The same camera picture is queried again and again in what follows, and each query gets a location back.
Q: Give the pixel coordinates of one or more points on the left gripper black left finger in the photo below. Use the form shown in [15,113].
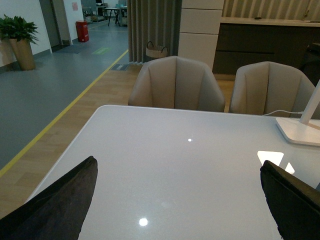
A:
[58,212]

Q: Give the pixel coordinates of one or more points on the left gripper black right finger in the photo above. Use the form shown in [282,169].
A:
[294,205]

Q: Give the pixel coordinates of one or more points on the white desk lamp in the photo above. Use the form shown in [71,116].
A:
[303,131]

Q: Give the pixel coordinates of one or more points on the right beige chair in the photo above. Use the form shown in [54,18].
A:
[270,88]

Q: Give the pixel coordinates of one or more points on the beige chair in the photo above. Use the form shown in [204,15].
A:
[175,82]
[270,88]

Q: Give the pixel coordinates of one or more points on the dark kitchen counter cabinet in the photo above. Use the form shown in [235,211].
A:
[244,44]

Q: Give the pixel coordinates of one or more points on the left beige chair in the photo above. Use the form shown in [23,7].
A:
[175,82]

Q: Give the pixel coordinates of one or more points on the green potted plant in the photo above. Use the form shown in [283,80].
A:
[20,34]

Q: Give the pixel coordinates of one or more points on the red cabinet box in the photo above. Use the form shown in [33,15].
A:
[82,31]

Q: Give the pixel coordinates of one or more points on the white pillar cabinet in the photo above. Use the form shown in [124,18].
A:
[199,29]

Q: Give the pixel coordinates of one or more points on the background desk with chairs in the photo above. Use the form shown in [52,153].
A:
[101,10]

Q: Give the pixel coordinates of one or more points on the gray curtain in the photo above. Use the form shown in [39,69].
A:
[157,21]

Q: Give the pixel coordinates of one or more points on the woven basket with handles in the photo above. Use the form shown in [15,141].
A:
[154,52]

